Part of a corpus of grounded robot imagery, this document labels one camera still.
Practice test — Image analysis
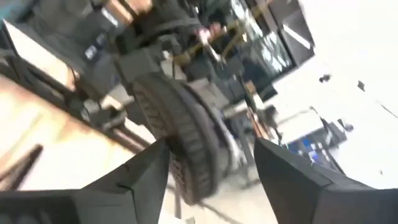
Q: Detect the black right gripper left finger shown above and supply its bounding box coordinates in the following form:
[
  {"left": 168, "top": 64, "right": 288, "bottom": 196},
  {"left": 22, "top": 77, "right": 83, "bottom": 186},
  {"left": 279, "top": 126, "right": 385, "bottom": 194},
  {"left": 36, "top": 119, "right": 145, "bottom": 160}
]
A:
[{"left": 0, "top": 138, "right": 171, "bottom": 224}]

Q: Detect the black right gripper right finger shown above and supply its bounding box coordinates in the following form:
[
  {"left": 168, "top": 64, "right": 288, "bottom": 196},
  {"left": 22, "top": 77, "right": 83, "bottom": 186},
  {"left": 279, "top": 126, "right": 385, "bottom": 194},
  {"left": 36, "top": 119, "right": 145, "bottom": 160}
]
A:
[{"left": 253, "top": 136, "right": 398, "bottom": 224}]

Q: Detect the black table rig frame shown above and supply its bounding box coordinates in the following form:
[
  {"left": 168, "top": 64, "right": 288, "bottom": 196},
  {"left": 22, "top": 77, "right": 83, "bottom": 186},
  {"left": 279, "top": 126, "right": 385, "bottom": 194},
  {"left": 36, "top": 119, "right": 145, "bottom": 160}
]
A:
[{"left": 0, "top": 52, "right": 155, "bottom": 155}]

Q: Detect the black slide sandal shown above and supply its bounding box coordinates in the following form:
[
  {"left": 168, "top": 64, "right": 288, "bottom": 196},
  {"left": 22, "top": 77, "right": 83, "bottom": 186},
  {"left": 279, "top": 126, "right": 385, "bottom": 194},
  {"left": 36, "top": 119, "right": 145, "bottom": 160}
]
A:
[{"left": 132, "top": 72, "right": 233, "bottom": 206}]

